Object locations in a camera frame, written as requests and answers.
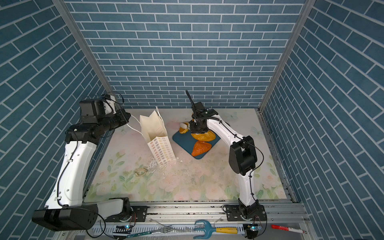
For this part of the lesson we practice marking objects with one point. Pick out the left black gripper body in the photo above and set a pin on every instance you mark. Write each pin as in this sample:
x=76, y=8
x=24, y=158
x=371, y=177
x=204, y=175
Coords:
x=118, y=119

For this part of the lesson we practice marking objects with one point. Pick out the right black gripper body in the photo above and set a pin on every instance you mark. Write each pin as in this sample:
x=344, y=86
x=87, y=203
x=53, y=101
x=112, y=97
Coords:
x=195, y=127

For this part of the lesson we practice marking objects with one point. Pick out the round egg tart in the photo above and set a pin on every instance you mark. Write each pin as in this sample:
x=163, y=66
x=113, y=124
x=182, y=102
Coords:
x=184, y=128

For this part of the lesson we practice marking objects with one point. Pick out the orange triangular bread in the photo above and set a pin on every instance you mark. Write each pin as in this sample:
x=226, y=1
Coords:
x=200, y=147

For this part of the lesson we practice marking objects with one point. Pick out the white printed paper bag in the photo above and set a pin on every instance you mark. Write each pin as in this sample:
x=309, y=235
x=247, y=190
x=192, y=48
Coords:
x=154, y=132

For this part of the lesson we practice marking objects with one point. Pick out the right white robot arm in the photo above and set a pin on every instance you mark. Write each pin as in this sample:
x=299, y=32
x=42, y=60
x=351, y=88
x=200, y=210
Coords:
x=242, y=157

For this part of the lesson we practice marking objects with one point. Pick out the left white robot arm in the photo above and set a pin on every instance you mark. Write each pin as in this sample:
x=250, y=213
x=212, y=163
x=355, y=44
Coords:
x=64, y=210

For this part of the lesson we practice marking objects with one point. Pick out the large oval seeded bread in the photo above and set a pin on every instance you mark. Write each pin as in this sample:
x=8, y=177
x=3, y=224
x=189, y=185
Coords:
x=206, y=137

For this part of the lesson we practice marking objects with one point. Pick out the dark blue tray mat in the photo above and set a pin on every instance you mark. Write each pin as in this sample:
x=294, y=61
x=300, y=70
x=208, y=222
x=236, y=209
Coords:
x=187, y=142

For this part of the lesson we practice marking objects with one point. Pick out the red white marker pen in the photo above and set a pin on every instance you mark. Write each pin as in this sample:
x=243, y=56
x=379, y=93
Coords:
x=289, y=229

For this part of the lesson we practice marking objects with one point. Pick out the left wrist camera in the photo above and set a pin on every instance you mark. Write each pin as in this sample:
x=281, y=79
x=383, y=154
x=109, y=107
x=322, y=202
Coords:
x=92, y=111

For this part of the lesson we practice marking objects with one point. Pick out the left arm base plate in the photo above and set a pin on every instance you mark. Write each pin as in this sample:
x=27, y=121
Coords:
x=135, y=213

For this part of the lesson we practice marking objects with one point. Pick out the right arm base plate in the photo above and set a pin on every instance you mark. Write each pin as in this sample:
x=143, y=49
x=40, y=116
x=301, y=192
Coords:
x=236, y=213

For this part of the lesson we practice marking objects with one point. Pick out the aluminium rail frame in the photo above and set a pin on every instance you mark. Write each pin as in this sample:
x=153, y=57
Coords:
x=186, y=213

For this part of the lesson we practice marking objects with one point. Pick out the teal fork tool yellow handle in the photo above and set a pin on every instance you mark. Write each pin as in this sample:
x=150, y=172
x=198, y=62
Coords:
x=208, y=229

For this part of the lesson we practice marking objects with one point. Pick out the metal fork green handle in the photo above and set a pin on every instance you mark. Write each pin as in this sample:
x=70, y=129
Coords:
x=162, y=230

